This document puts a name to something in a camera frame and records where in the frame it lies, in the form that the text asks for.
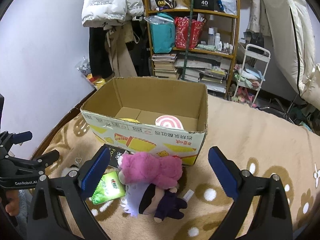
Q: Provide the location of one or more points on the stack of books left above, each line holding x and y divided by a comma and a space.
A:
164, 65

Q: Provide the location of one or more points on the black hanging garment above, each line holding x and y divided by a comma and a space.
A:
98, 56

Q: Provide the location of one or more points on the yellow banana plush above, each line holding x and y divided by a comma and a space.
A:
130, 120

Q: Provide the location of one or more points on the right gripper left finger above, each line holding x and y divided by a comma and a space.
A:
92, 171

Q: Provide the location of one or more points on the pink swirl roll plush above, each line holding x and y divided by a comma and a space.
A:
169, 121

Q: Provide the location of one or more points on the black Face tissue pack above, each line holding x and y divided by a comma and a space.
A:
115, 153

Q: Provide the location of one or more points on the black box marked 40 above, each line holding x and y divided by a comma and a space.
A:
204, 4

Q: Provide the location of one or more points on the beige hanging coat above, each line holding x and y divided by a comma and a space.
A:
118, 53

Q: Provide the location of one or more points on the teal gift bag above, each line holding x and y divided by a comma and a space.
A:
162, 29

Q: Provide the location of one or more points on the pink plush bear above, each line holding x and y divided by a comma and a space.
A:
142, 167

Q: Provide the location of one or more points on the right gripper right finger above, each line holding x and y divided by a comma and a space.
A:
226, 171

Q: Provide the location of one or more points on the wooden bookshelf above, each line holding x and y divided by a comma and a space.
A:
227, 25

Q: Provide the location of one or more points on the open cardboard box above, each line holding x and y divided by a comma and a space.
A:
145, 99

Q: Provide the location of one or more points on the green pole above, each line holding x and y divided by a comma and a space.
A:
188, 40

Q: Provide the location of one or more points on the person's hand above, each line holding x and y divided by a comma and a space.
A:
13, 206

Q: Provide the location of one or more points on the red patterned gift bag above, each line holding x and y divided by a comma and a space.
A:
181, 26

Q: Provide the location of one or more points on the cream folded mattress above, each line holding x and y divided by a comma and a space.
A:
294, 46

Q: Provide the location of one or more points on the white fluffy pompom keychain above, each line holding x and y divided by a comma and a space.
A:
66, 170

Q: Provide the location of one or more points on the pile of magazines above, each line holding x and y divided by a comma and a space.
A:
208, 69

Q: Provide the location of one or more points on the white utility cart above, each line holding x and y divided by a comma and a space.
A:
249, 79

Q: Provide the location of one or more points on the green tissue pack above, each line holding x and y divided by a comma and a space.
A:
109, 188

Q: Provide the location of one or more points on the plastic bag of snacks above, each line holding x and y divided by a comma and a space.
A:
87, 75

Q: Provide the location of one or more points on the white puffer jacket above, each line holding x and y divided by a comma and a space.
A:
108, 13

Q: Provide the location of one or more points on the white-haired anime plush doll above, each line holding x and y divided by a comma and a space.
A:
149, 199

